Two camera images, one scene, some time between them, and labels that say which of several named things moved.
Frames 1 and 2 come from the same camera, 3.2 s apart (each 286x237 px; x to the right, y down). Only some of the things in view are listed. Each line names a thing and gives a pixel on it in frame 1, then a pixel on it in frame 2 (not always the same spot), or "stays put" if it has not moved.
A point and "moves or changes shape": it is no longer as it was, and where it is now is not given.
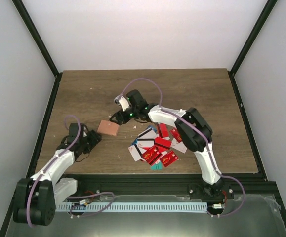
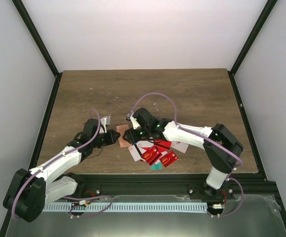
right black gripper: (120, 115) -> (131, 139)
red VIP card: (151, 154) stays put
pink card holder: (107, 128) moves or changes shape
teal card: (158, 166) stays put
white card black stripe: (136, 153) stays put
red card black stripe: (162, 142) stays put
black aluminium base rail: (235, 185) stays put
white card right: (179, 146) stays put
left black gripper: (95, 138) -> (112, 139)
